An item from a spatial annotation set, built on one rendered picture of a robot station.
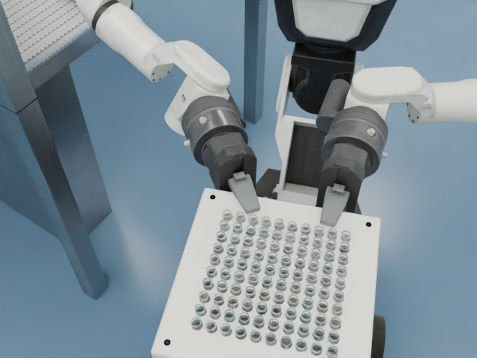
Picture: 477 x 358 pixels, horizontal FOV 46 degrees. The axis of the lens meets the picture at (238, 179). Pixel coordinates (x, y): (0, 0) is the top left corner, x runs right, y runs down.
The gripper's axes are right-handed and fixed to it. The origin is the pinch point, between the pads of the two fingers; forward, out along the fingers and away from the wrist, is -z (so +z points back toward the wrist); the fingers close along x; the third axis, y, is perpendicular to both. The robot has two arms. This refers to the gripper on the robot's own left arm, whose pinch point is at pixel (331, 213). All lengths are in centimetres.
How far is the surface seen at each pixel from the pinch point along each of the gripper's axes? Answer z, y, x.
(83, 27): 47, 71, 17
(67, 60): 42, 75, 25
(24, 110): 19, 70, 20
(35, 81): 32, 77, 24
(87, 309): 16, 72, 105
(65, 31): 42, 73, 16
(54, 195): 19, 70, 49
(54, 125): 42, 85, 50
